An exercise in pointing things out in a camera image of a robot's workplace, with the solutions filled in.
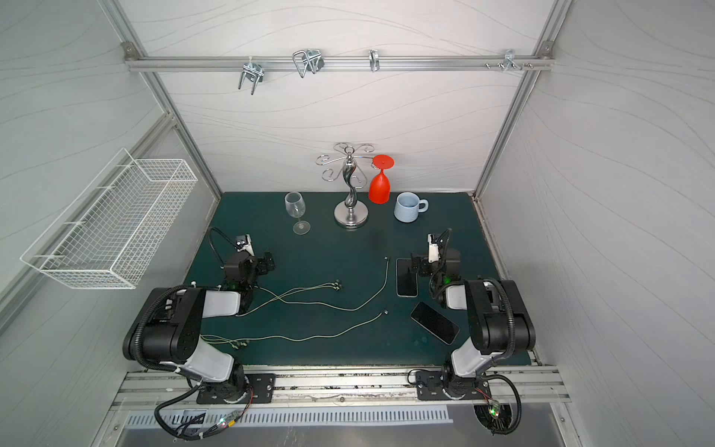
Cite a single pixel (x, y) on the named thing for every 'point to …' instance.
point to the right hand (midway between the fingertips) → (429, 250)
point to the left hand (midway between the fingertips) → (252, 252)
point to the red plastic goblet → (379, 186)
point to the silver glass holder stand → (352, 167)
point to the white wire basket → (107, 238)
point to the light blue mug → (408, 206)
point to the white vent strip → (270, 416)
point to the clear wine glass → (296, 207)
